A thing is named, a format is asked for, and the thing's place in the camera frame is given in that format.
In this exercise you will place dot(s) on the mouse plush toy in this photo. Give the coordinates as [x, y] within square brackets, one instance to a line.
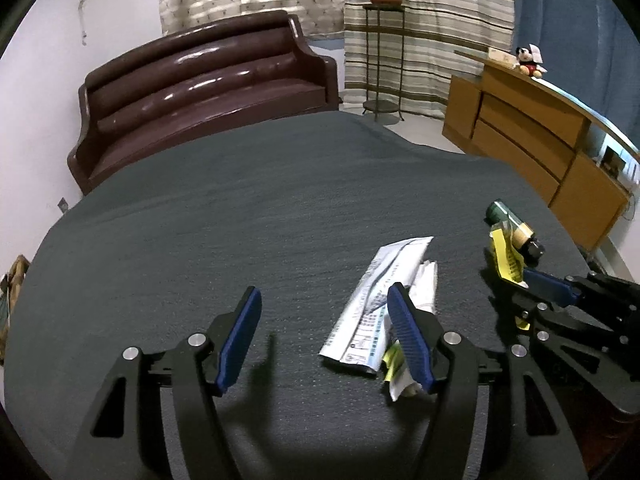
[530, 62]

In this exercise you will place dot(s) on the small white box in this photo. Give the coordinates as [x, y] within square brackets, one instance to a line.
[501, 57]

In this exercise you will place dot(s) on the woven wooden item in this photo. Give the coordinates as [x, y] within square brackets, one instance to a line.
[12, 290]

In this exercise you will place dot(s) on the twisted white printed wrapper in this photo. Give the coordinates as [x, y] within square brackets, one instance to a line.
[426, 285]

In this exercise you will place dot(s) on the white printed packet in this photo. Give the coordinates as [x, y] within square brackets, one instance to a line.
[370, 300]

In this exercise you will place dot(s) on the small picture frame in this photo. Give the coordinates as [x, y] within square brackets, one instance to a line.
[612, 157]

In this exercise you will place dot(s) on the black metal plant stand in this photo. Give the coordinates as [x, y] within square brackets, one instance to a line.
[382, 106]

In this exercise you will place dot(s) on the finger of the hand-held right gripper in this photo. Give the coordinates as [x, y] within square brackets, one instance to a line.
[560, 325]
[550, 287]

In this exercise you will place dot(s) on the brown leather sofa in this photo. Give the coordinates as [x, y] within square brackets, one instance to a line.
[200, 85]

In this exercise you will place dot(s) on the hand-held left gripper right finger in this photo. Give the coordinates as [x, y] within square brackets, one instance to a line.
[407, 335]

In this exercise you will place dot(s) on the yellow wrapper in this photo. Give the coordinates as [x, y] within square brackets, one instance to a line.
[510, 255]

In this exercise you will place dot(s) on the wooden cabinet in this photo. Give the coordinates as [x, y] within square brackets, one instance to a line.
[520, 145]

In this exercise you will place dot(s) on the blue curtain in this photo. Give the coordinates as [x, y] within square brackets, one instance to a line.
[575, 20]

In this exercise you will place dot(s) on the green striped curtain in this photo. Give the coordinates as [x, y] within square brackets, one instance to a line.
[440, 35]

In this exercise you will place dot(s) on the green bottle with gold label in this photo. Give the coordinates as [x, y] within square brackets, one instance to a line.
[522, 235]

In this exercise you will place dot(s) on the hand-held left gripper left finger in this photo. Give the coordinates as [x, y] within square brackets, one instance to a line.
[240, 340]

